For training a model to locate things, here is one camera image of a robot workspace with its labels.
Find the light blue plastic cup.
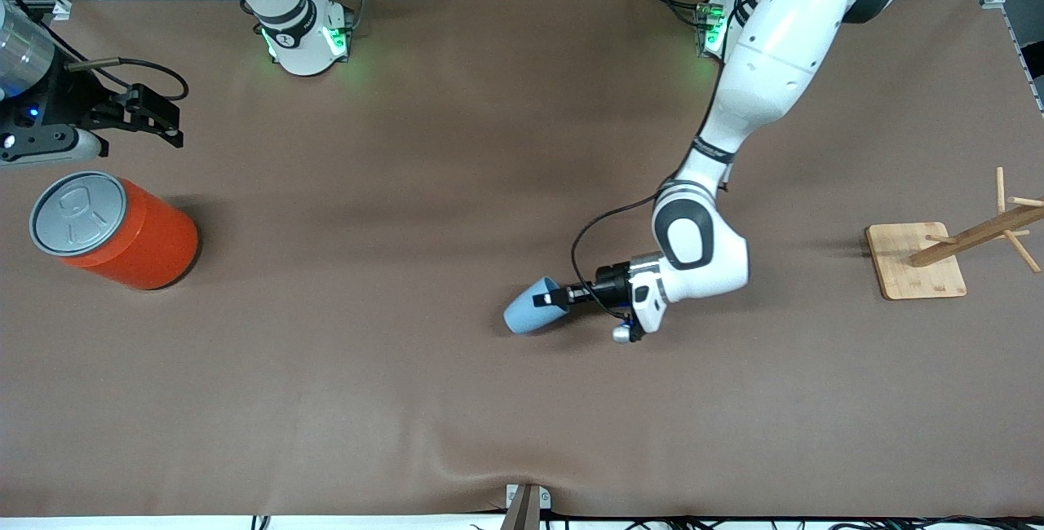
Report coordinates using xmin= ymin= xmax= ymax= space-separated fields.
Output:
xmin=503 ymin=275 xmax=570 ymax=336

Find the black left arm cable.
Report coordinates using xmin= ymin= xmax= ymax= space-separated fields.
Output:
xmin=570 ymin=190 xmax=663 ymax=320

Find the wooden cup rack with pegs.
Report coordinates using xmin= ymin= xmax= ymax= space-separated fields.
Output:
xmin=865 ymin=166 xmax=1044 ymax=302

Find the brown table mat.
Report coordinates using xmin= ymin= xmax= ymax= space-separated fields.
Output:
xmin=0 ymin=0 xmax=1044 ymax=519

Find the orange can with grey lid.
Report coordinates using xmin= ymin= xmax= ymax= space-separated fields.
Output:
xmin=29 ymin=170 xmax=200 ymax=292

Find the metal table edge bracket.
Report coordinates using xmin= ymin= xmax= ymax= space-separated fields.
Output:
xmin=504 ymin=483 xmax=553 ymax=530

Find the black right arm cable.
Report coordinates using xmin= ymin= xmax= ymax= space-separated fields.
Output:
xmin=0 ymin=0 xmax=190 ymax=104

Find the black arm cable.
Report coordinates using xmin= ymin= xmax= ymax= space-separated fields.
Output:
xmin=570 ymin=190 xmax=663 ymax=320
xmin=0 ymin=0 xmax=190 ymax=104

